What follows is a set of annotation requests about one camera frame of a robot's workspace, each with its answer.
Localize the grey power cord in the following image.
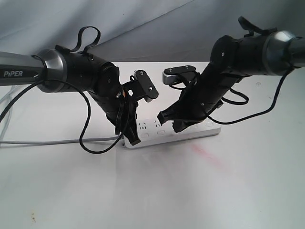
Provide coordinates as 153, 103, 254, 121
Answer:
0, 85, 124, 146

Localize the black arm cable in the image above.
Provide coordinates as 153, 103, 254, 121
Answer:
171, 16, 305, 125
0, 26, 139, 155

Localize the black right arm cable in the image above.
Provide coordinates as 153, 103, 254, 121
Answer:
171, 16, 305, 125

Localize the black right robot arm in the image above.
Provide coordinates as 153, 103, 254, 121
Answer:
157, 31, 305, 133

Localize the grey backdrop cloth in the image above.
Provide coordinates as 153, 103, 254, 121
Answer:
0, 0, 305, 62

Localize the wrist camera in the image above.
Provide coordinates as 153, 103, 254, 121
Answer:
123, 70, 159, 103
163, 65, 196, 85

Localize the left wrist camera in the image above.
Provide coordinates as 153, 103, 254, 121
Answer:
123, 70, 159, 103

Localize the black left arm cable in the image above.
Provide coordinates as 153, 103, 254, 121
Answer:
0, 26, 139, 155

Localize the white five-outlet power strip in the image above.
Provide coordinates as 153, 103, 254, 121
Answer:
123, 119, 221, 149

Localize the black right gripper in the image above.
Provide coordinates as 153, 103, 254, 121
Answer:
157, 81, 224, 133

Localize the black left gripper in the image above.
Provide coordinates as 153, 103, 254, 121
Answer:
99, 88, 141, 146

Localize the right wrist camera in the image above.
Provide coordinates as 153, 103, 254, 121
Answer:
163, 65, 196, 85

